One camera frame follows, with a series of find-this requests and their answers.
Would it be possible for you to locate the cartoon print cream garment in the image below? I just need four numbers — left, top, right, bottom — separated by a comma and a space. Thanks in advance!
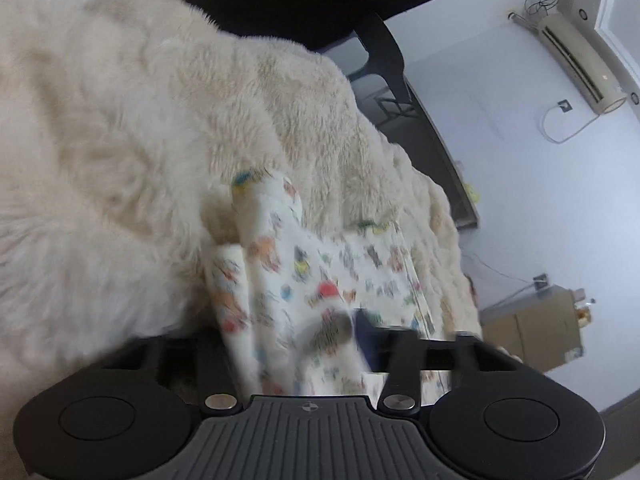
204, 169, 442, 400

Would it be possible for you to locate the grey folding table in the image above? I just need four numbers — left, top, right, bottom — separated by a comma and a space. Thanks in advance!
373, 84, 480, 230

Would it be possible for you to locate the jar on refrigerator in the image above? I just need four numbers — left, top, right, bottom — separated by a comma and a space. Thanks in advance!
574, 298, 597, 330

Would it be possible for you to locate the dark plastic chair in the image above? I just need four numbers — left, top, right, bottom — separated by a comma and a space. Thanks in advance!
347, 13, 412, 120

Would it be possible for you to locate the white air conditioner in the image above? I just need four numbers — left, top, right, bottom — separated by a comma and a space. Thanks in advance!
537, 13, 627, 115

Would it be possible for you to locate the cream fluffy blanket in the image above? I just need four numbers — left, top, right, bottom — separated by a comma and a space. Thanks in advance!
1, 0, 480, 479

